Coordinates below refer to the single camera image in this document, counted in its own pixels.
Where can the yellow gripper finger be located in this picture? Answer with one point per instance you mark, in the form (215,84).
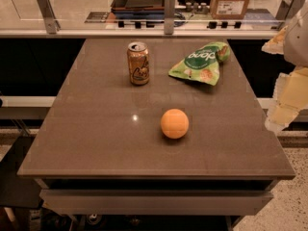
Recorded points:
(290,96)
(275,45)

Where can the orange soda can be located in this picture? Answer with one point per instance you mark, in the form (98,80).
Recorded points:
(138,62)

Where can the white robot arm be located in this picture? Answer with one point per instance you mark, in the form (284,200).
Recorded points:
(296,39)

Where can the cardboard box with label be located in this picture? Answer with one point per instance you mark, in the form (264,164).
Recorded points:
(228,9)

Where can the green chip bag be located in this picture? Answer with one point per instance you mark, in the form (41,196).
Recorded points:
(202,65)

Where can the orange fruit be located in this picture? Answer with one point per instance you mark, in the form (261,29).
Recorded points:
(174,124)

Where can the stacked trays behind glass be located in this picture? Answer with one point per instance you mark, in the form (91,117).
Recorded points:
(138,9)

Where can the grey table drawer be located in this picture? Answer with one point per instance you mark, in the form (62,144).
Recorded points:
(155,202)

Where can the right metal glass bracket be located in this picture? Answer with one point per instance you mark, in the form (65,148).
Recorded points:
(287,11)

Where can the metal glass bracket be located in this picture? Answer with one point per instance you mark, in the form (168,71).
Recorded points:
(287,11)
(169,17)
(51,23)

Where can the middle metal glass bracket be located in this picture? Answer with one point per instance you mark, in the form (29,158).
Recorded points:
(169,17)

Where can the left metal glass bracket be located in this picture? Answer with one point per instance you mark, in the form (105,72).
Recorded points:
(51,23)

